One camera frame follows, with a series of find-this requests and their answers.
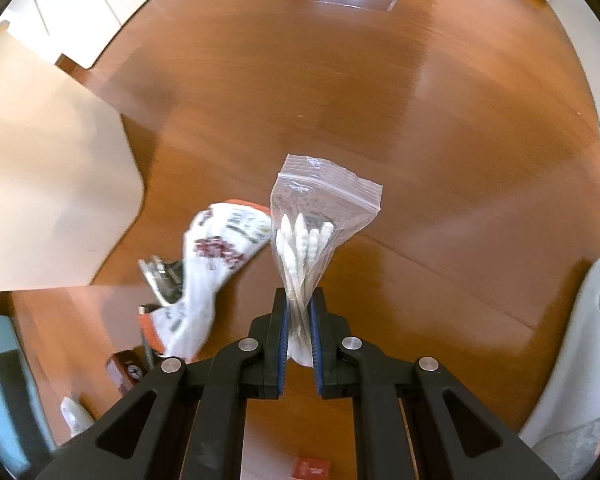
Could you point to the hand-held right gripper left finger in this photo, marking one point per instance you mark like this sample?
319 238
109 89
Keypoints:
282 360

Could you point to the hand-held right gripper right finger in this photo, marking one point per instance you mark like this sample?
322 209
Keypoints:
319 360

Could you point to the clear zip bag of swabs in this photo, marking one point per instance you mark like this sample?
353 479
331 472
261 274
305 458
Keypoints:
300 245

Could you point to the beige plastic trash bin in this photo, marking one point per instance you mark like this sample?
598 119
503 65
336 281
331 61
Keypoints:
55 185

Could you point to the small red box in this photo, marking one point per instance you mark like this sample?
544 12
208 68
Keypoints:
312 470

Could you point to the white orange-edged snack wrapper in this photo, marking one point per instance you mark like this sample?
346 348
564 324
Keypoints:
215 270

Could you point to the silver foil wrapper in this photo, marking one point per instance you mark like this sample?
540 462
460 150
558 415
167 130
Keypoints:
160 280

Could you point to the dark brown packet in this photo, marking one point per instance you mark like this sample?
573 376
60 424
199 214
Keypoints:
125 372

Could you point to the white crumpled plastic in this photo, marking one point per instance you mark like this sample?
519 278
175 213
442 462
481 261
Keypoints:
75 417

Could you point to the grey slipper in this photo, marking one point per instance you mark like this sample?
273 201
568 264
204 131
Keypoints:
580 350

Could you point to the white door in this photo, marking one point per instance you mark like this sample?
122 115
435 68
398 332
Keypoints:
80 5

